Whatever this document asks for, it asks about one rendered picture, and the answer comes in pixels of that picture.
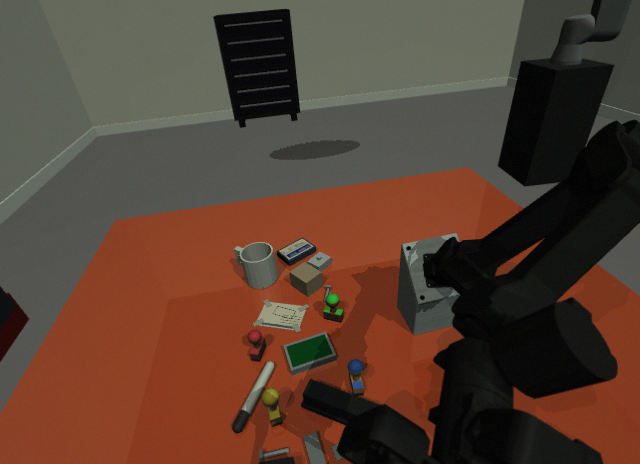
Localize olive-yellow rubber stamp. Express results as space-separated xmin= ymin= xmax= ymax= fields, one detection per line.
xmin=261 ymin=388 xmax=282 ymax=427

